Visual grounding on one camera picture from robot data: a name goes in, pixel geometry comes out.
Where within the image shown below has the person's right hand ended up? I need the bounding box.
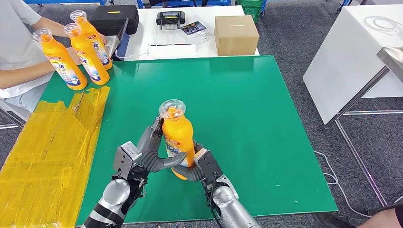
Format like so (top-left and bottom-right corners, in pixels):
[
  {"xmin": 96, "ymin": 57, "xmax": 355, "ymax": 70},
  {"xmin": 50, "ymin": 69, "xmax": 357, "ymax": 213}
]
[{"xmin": 67, "ymin": 47, "xmax": 81, "ymax": 65}]

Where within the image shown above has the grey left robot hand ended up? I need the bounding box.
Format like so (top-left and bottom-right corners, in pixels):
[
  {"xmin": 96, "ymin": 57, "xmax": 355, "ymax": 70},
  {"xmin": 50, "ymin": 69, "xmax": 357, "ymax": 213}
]
[{"xmin": 136, "ymin": 116, "xmax": 188, "ymax": 173}]

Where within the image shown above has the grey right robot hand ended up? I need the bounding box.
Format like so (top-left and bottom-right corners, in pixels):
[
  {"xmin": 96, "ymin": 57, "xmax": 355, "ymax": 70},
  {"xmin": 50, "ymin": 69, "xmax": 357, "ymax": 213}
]
[{"xmin": 172, "ymin": 143, "xmax": 205, "ymax": 183}]

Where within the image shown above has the orange detergent bottle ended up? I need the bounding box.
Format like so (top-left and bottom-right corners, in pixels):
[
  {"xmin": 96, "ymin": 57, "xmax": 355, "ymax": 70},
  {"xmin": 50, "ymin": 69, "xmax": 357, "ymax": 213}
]
[
  {"xmin": 158, "ymin": 99, "xmax": 196, "ymax": 181},
  {"xmin": 69, "ymin": 10, "xmax": 113, "ymax": 70},
  {"xmin": 64, "ymin": 22, "xmax": 110, "ymax": 86},
  {"xmin": 32, "ymin": 28, "xmax": 88, "ymax": 91}
]

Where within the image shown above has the black zip case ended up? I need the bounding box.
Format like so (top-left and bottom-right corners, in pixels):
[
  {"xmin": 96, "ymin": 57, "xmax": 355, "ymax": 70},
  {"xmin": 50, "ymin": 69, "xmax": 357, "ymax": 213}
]
[{"xmin": 90, "ymin": 4, "xmax": 140, "ymax": 36}]

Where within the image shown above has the tablet with blue cover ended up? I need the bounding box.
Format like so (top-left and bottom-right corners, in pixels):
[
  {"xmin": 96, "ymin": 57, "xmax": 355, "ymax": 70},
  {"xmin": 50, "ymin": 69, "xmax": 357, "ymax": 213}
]
[{"xmin": 110, "ymin": 18, "xmax": 130, "ymax": 61}]

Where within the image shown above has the white desk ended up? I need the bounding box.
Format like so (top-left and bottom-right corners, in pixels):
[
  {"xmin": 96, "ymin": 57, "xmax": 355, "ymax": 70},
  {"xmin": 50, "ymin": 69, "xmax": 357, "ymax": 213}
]
[{"xmin": 107, "ymin": 5, "xmax": 260, "ymax": 62}]

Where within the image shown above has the person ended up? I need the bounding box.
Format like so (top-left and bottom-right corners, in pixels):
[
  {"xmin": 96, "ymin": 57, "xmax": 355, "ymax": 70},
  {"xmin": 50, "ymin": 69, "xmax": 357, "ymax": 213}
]
[
  {"xmin": 0, "ymin": 0, "xmax": 108, "ymax": 112},
  {"xmin": 315, "ymin": 204, "xmax": 403, "ymax": 228}
]

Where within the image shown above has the flat white box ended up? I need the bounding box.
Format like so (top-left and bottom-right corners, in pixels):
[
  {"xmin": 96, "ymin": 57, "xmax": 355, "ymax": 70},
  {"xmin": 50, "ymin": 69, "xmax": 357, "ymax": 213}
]
[{"xmin": 148, "ymin": 43, "xmax": 196, "ymax": 60}]

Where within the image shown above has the black remote controller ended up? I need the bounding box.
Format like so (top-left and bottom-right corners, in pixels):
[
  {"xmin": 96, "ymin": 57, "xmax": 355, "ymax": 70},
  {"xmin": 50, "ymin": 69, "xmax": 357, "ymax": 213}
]
[{"xmin": 155, "ymin": 11, "xmax": 186, "ymax": 30}]

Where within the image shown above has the green work table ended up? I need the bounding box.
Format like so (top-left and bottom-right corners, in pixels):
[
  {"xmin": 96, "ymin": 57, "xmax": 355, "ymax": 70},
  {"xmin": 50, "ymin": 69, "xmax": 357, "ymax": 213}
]
[{"xmin": 39, "ymin": 56, "xmax": 338, "ymax": 226}]

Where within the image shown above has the printed booklet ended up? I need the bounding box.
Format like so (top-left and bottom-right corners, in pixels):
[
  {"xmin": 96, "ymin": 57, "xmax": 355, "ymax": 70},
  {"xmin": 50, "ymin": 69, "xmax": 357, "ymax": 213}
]
[{"xmin": 179, "ymin": 20, "xmax": 215, "ymax": 45}]

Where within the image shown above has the yellow taped cardboard sheet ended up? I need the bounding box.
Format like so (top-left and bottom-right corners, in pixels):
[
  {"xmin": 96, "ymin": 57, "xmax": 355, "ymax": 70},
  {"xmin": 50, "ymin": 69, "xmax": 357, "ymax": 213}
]
[{"xmin": 0, "ymin": 86, "xmax": 111, "ymax": 228}]

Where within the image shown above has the brown cardboard box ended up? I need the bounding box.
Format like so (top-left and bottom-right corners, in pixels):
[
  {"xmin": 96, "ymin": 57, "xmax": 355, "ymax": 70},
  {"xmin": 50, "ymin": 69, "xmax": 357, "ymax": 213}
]
[{"xmin": 214, "ymin": 15, "xmax": 260, "ymax": 57}]

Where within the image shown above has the green plastic crate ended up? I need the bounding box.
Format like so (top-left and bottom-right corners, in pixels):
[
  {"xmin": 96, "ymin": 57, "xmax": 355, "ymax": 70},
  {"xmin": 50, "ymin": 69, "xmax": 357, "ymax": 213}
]
[{"xmin": 235, "ymin": 0, "xmax": 263, "ymax": 23}]

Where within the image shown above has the large white table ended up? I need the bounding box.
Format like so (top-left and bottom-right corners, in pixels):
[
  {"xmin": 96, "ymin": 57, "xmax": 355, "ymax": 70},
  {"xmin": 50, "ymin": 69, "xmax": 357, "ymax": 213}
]
[{"xmin": 302, "ymin": 4, "xmax": 403, "ymax": 126}]

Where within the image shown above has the stainless steel table top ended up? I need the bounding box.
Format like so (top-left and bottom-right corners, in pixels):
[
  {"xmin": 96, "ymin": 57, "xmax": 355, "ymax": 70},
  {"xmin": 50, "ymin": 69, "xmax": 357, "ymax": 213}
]
[{"xmin": 376, "ymin": 47, "xmax": 403, "ymax": 83}]

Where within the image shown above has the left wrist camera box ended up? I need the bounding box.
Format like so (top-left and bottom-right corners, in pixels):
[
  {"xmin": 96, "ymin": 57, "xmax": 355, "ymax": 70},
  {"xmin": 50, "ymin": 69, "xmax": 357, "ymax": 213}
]
[{"xmin": 113, "ymin": 142, "xmax": 143, "ymax": 180}]

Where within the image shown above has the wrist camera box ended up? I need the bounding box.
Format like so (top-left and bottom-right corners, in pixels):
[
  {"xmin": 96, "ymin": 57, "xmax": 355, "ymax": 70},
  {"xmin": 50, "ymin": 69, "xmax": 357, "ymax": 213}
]
[
  {"xmin": 113, "ymin": 142, "xmax": 143, "ymax": 180},
  {"xmin": 192, "ymin": 148, "xmax": 225, "ymax": 191}
]

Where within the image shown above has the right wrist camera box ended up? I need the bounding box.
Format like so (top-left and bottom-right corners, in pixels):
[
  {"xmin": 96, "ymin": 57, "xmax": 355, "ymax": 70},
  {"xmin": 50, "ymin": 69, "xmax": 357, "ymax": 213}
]
[{"xmin": 192, "ymin": 148, "xmax": 225, "ymax": 191}]

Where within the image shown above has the thin white power cable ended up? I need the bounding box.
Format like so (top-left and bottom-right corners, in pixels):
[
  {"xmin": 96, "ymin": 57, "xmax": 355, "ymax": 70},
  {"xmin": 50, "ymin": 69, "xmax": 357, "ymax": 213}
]
[{"xmin": 314, "ymin": 150, "xmax": 373, "ymax": 219}]

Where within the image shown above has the grey metal table frame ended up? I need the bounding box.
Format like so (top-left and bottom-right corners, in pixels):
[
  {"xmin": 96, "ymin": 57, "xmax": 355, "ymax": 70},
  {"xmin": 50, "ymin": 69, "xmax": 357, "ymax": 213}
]
[{"xmin": 323, "ymin": 66, "xmax": 403, "ymax": 207}]

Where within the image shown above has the coiled white cable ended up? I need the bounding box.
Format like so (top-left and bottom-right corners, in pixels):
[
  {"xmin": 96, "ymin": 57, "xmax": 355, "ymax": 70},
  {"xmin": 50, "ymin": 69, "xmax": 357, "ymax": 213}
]
[{"xmin": 364, "ymin": 16, "xmax": 403, "ymax": 35}]

